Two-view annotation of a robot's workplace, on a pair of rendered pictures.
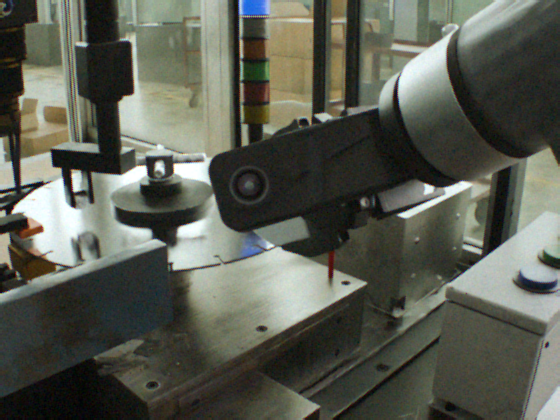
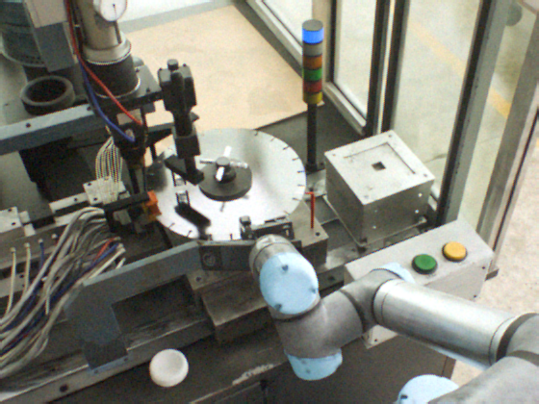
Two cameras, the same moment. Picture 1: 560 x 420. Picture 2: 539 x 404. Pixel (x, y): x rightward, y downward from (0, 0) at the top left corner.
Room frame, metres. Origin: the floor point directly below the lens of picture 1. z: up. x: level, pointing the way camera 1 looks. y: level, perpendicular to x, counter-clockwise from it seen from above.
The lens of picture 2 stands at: (-0.29, -0.36, 1.92)
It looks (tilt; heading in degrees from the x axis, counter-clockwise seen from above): 47 degrees down; 18
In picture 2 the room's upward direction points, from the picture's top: 1 degrees clockwise
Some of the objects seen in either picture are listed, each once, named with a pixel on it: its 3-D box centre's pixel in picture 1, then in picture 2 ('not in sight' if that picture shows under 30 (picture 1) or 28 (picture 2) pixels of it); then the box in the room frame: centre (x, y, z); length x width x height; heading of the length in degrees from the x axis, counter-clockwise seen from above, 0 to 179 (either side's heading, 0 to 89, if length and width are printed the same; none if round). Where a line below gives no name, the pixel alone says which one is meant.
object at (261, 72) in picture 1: (254, 69); (312, 69); (0.88, 0.04, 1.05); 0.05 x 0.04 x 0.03; 46
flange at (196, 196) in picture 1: (161, 190); (224, 175); (0.59, 0.13, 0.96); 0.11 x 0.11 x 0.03
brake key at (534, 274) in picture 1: (536, 281); not in sight; (0.50, -0.26, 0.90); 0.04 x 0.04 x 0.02
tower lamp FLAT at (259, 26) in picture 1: (254, 26); (312, 44); (0.88, 0.04, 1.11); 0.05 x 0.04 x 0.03; 46
